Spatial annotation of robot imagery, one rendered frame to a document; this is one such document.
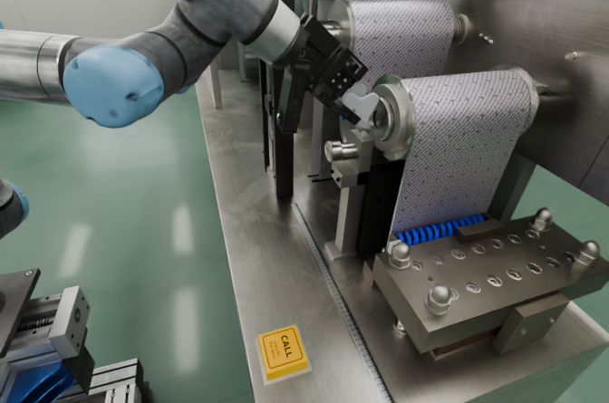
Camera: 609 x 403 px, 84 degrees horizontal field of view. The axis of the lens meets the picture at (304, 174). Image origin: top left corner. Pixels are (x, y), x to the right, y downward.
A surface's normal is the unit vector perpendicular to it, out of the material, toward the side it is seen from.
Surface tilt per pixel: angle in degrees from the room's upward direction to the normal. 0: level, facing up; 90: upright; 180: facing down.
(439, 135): 90
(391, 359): 0
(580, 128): 90
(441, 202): 90
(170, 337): 0
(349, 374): 0
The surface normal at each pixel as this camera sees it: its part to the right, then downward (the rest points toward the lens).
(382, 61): 0.32, 0.56
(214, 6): 0.04, 0.73
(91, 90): -0.14, 0.55
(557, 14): -0.95, 0.15
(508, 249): 0.03, -0.83
